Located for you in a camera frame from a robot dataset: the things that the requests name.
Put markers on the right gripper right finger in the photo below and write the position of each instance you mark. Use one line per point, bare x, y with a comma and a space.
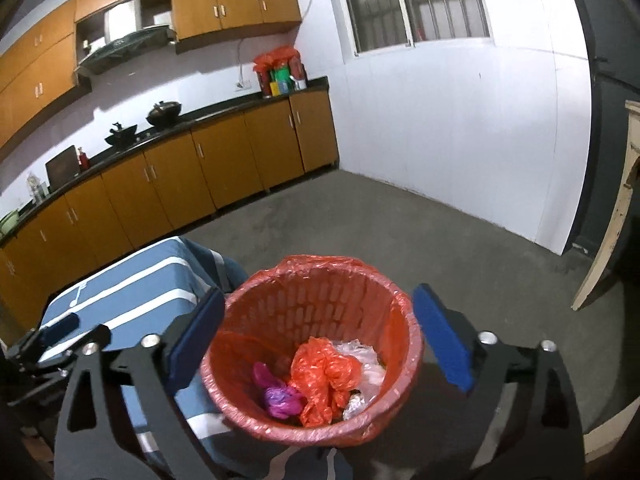
519, 418

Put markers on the lower wooden kitchen cabinets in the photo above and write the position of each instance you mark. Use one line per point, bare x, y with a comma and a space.
159, 186

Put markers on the green basin on counter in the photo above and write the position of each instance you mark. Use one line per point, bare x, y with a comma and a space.
9, 221

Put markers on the dark door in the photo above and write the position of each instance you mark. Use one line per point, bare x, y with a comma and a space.
611, 31

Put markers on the black wok left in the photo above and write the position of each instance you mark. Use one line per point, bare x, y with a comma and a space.
120, 137

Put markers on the glass jar on counter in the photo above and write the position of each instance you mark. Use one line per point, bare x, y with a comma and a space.
37, 188

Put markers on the red plastic waste basket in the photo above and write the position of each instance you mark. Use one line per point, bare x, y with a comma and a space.
278, 309

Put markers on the worn white wooden table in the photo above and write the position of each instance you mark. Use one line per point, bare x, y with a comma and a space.
602, 442

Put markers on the magenta plastic bag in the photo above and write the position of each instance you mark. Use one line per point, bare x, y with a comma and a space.
280, 400

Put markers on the white translucent plastic bag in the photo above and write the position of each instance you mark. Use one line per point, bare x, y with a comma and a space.
373, 373

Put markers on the red bottle on counter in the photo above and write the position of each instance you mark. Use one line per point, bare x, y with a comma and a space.
83, 160

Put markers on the small red plastic bag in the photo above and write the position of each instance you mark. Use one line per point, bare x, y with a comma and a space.
325, 378

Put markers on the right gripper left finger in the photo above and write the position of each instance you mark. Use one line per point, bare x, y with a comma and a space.
95, 437

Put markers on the upper wooden kitchen cabinets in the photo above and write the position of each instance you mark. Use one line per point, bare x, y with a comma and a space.
50, 64

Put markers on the black lidded wok right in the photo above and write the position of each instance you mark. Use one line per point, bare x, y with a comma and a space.
164, 114

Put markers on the barred window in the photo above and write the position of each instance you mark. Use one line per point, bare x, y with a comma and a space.
382, 24

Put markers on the blue white striped tablecloth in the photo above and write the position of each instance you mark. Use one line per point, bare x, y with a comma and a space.
142, 294

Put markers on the green yellow boxes on counter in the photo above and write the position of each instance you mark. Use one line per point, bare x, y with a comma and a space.
283, 82

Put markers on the steel range hood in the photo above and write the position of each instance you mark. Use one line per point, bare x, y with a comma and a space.
124, 31

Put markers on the wooden kitchen cabinets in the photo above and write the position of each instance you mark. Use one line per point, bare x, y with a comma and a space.
159, 186
50, 64

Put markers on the dark wooden cutting board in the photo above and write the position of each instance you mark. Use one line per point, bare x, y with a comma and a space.
62, 168

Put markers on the red bag on counter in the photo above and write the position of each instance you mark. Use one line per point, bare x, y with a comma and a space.
266, 62

